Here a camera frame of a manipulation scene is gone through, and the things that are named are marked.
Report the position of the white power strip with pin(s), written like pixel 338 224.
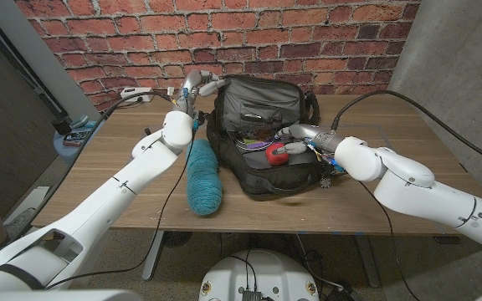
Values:
pixel 134 91

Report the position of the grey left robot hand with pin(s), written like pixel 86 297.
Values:
pixel 191 88

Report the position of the grey sneaker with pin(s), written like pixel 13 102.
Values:
pixel 19 223

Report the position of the small blue box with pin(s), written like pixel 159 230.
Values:
pixel 91 124

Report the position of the teal yarn skein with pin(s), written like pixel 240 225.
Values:
pixel 203 180

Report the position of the black power adapter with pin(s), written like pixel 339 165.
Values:
pixel 341 292

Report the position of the red brick print backdrop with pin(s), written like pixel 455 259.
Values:
pixel 266 42

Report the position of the blue round stool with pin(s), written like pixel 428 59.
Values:
pixel 67 152

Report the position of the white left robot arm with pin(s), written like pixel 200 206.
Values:
pixel 111 196

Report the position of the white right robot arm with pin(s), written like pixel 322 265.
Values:
pixel 412 188

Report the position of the black box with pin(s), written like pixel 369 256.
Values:
pixel 61 125

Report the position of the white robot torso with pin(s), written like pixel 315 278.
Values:
pixel 257 271

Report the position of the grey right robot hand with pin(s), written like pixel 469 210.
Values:
pixel 312 134

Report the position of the red ball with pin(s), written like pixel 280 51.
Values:
pixel 272 158

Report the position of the white robot chest edge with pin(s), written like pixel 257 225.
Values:
pixel 57 296

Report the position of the black round fan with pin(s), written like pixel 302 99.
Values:
pixel 177 239

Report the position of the black backpack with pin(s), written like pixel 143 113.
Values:
pixel 274 184

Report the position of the black glossy pocket item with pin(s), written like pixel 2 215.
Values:
pixel 257 119

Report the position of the grey table leg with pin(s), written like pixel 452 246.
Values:
pixel 153 255

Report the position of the dark table leg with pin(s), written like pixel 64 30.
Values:
pixel 366 259

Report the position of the grey teal case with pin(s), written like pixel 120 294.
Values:
pixel 78 121

